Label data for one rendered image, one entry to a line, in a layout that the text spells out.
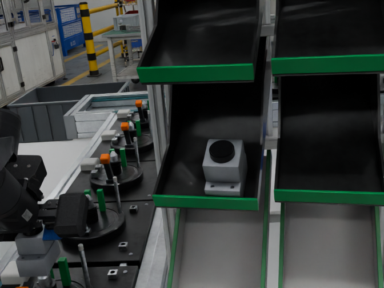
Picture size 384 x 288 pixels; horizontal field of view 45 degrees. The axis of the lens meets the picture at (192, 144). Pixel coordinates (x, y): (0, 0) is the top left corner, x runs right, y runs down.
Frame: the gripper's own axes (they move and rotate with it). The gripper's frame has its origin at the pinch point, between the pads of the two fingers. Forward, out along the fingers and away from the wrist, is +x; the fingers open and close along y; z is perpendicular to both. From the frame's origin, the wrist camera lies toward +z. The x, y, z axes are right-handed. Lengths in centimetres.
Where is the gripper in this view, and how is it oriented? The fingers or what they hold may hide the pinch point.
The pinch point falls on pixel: (35, 229)
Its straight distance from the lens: 75.3
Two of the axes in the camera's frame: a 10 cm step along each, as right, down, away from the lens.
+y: -10.0, 0.5, 0.8
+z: 0.0, -8.5, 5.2
